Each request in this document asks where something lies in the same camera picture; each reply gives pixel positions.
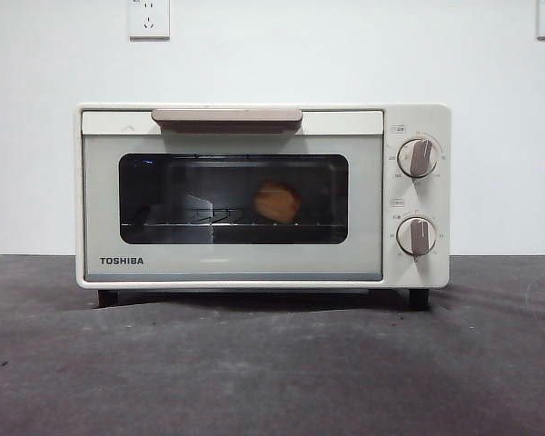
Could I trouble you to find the cream timer knob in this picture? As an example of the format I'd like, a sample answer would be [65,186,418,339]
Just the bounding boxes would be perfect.
[396,215,438,256]

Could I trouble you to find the cream Toshiba toaster oven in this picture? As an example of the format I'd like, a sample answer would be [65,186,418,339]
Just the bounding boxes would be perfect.
[75,102,452,312]

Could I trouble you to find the cream temperature knob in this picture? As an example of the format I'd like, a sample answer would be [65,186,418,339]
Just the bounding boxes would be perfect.
[397,138,440,178]

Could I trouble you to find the metal wire oven rack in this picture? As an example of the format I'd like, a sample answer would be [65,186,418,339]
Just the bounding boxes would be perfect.
[121,206,346,228]

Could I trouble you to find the glass oven door with handle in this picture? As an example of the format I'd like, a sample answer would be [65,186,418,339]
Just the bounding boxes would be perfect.
[81,107,385,282]

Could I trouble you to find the golden brown bread roll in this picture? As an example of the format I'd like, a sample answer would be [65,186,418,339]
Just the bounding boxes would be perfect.
[253,181,302,223]

